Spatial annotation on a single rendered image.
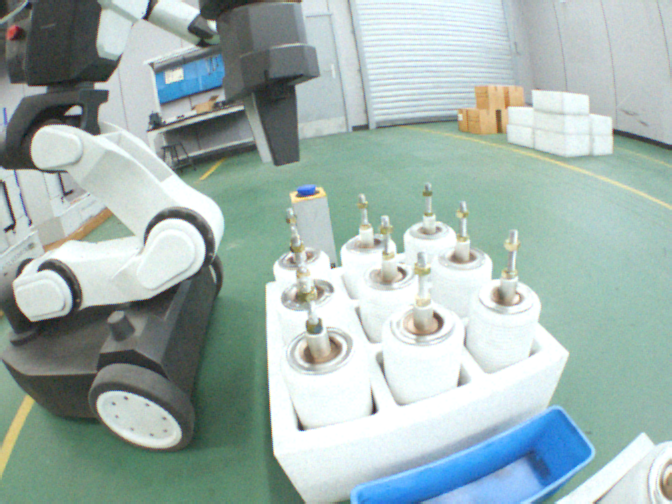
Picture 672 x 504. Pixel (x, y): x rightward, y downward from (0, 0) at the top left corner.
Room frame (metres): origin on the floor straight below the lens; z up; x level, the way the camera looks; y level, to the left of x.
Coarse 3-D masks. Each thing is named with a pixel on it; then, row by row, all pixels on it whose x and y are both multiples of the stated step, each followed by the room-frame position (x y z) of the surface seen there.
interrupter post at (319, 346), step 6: (324, 330) 0.27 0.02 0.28; (306, 336) 0.27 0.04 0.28; (312, 336) 0.26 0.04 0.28; (318, 336) 0.26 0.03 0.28; (324, 336) 0.27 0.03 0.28; (312, 342) 0.26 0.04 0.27; (318, 342) 0.26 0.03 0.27; (324, 342) 0.26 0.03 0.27; (312, 348) 0.26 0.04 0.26; (318, 348) 0.26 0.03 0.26; (324, 348) 0.26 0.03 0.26; (330, 348) 0.27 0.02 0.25; (312, 354) 0.27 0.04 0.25; (318, 354) 0.26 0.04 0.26; (324, 354) 0.26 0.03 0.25
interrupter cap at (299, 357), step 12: (300, 336) 0.30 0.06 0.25; (336, 336) 0.29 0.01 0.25; (348, 336) 0.28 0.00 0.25; (288, 348) 0.28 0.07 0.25; (300, 348) 0.28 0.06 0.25; (336, 348) 0.27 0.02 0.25; (348, 348) 0.27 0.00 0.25; (288, 360) 0.26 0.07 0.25; (300, 360) 0.26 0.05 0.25; (312, 360) 0.26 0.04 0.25; (324, 360) 0.25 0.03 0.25; (336, 360) 0.25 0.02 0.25; (348, 360) 0.25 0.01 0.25; (300, 372) 0.24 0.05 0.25; (312, 372) 0.24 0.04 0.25; (324, 372) 0.23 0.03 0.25
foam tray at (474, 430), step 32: (352, 320) 0.41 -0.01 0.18; (544, 352) 0.25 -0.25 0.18; (384, 384) 0.27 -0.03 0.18; (480, 384) 0.23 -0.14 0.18; (512, 384) 0.22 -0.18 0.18; (544, 384) 0.23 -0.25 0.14; (288, 416) 0.24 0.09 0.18; (384, 416) 0.22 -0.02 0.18; (416, 416) 0.21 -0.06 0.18; (448, 416) 0.21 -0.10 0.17; (480, 416) 0.22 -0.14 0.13; (512, 416) 0.22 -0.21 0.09; (288, 448) 0.19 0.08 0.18; (320, 448) 0.19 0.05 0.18; (352, 448) 0.20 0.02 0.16; (384, 448) 0.20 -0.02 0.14; (416, 448) 0.21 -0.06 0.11; (448, 448) 0.21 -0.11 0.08; (320, 480) 0.19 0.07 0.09; (352, 480) 0.20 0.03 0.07
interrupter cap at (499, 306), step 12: (480, 288) 0.33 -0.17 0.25; (492, 288) 0.32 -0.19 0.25; (516, 288) 0.31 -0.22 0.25; (528, 288) 0.30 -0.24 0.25; (480, 300) 0.30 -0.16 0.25; (492, 300) 0.30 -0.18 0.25; (516, 300) 0.29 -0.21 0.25; (528, 300) 0.28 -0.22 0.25; (504, 312) 0.27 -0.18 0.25; (516, 312) 0.26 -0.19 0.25
